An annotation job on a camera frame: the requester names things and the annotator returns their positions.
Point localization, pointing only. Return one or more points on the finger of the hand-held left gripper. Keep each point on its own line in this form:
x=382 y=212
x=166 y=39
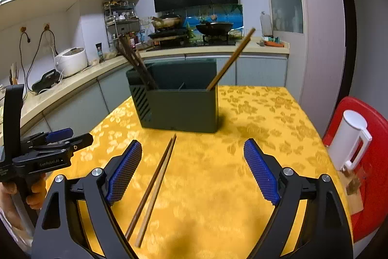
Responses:
x=60 y=134
x=80 y=142

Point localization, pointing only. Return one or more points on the black handheld appliance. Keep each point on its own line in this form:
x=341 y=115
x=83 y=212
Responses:
x=45 y=81

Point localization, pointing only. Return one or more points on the small food bowl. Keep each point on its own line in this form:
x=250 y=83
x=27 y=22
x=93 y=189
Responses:
x=109 y=55

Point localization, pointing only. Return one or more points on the bundle of wooden utensils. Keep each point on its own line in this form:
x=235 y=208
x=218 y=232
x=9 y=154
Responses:
x=13 y=74

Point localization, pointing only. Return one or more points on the black wok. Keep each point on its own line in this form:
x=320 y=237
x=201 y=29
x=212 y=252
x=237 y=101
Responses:
x=215 y=27

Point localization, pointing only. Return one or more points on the red plastic chair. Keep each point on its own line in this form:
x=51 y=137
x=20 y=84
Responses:
x=376 y=171

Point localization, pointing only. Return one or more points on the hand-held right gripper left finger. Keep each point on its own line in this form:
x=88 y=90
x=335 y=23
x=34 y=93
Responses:
x=125 y=168

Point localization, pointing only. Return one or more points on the blue printed backsplash panel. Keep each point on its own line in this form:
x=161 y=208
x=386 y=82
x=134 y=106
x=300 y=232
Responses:
x=194 y=20

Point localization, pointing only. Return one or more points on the white plastic bottle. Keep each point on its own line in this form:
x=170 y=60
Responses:
x=265 y=25

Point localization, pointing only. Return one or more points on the white rice cooker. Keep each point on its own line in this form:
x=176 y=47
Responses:
x=71 y=63

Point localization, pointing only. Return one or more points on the green utensil holder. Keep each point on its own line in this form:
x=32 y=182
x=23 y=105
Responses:
x=182 y=110

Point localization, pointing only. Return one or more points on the metal spice rack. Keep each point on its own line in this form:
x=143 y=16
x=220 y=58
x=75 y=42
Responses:
x=121 y=22

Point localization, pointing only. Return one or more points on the black gas stove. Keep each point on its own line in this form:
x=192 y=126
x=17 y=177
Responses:
x=169 y=34

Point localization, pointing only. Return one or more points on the white electric kettle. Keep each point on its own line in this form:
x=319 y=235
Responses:
x=345 y=137

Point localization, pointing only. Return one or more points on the orange green sponge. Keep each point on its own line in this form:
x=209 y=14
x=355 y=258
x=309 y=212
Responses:
x=272 y=43

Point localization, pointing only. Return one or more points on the beige kitchen countertop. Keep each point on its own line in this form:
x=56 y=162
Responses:
x=91 y=71

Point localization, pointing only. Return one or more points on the brown wooden chopstick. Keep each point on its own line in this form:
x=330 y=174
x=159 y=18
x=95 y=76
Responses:
x=151 y=186
x=230 y=60

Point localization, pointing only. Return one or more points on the tan frying pan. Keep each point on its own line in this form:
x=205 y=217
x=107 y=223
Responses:
x=168 y=23

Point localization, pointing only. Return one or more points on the pale green base cabinets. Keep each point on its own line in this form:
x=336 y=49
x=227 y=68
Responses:
x=260 y=71

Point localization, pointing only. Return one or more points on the yellow floral tablecloth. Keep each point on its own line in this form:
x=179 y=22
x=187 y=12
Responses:
x=212 y=186

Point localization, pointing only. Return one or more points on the person's left hand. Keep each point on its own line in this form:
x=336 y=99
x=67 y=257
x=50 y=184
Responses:
x=36 y=198

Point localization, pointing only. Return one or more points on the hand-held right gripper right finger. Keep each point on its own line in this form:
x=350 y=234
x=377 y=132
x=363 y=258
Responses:
x=260 y=171

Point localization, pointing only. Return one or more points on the light wooden chopstick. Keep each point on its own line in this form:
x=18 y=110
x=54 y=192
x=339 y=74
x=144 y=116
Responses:
x=158 y=186

